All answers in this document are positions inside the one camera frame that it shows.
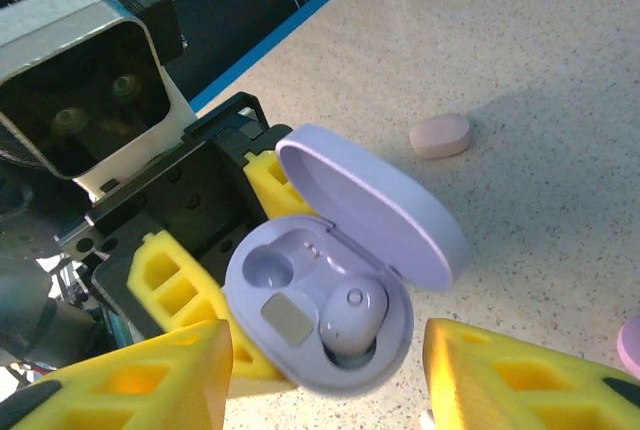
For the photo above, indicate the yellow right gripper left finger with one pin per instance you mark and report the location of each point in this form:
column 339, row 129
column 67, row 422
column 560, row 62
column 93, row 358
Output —
column 125, row 385

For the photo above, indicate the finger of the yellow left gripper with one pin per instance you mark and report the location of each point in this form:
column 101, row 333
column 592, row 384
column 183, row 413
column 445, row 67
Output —
column 150, row 280
column 272, row 195

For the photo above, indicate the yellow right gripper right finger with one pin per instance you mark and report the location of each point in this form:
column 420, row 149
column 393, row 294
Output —
column 525, row 385

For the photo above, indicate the lavender charging case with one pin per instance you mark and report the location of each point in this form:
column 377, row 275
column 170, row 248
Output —
column 370, row 200

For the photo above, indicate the pinkish purple charging case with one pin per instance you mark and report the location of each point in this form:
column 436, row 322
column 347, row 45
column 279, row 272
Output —
column 631, row 347

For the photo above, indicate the lavender earbud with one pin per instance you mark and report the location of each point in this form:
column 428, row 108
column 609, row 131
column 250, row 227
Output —
column 352, row 320

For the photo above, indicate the pale pink charging case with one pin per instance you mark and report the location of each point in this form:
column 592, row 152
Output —
column 440, row 136

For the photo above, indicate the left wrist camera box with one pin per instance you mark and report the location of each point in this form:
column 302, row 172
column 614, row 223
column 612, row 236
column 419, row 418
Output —
column 75, row 25

